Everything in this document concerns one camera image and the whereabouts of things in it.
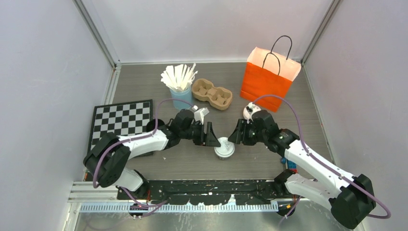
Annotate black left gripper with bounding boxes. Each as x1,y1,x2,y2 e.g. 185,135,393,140
179,121,220,146

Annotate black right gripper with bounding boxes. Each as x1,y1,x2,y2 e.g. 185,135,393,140
228,118,268,145

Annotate white coffee cup lid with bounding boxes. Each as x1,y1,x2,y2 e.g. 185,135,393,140
214,137,235,154

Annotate black paper coffee cup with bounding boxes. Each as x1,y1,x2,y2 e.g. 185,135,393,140
216,153,232,160

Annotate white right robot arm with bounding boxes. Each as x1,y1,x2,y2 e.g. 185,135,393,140
228,106,376,229

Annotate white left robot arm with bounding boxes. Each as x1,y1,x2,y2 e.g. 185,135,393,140
83,108,221,199

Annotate stack of white lids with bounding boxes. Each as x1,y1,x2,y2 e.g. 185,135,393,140
242,102,261,121

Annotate light blue cup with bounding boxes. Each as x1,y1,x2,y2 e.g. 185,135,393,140
170,87,193,110

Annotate brown cardboard cup carrier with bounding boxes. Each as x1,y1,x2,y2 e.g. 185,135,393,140
191,78,233,111

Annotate blue toy block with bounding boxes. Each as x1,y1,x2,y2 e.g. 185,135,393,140
280,157,297,172

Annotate orange paper bag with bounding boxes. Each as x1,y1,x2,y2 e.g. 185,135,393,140
240,35,301,112

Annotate white wooden stir sticks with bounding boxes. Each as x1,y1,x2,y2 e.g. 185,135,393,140
160,63,198,92

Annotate black white chessboard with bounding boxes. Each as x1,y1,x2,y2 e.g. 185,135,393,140
88,99,153,151

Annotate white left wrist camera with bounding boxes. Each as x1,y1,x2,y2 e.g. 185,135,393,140
194,107,209,125

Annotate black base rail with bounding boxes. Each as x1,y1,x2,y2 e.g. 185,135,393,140
130,179,299,205

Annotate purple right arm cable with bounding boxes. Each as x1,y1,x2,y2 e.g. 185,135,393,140
252,94,392,220

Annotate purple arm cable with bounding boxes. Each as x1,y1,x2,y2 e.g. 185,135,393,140
252,94,392,220
92,98,197,189

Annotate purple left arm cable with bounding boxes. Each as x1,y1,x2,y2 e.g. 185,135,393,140
92,98,197,189

